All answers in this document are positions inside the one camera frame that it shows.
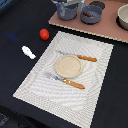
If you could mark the woven beige placemat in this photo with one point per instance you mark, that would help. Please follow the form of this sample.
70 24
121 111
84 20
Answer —
74 105

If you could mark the beige round plate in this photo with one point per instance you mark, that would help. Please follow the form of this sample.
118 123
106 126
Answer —
68 66

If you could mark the knife with orange handle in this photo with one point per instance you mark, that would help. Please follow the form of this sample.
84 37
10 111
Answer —
79 56

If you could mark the fork with orange handle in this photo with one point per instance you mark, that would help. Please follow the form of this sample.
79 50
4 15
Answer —
69 82

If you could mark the black burner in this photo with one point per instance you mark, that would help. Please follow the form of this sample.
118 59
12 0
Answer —
98 3

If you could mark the grey frying pan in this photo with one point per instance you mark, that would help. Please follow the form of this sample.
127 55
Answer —
94 10

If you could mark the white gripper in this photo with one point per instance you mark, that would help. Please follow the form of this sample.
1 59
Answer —
68 1

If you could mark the cream bowl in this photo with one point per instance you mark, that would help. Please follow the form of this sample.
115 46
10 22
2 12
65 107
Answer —
123 16

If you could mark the red tomato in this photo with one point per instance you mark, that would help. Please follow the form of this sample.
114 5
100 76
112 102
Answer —
44 34

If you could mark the brown sausage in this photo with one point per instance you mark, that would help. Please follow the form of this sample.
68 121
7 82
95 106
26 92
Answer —
88 14

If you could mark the pink stove board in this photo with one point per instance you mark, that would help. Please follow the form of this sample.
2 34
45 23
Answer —
106 27

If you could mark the white toy fish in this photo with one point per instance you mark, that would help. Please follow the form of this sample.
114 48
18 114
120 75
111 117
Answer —
28 52

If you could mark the grey pot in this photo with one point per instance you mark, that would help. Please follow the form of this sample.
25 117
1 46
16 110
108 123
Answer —
66 13

